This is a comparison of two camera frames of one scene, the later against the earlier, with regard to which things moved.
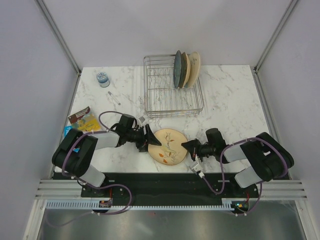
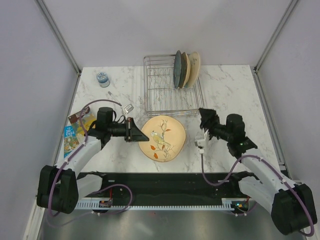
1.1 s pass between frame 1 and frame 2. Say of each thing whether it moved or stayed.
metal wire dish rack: stayed
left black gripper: moved
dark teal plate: stayed
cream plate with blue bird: moved
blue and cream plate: moved
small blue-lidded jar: stayed
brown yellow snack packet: stayed
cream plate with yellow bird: stayed
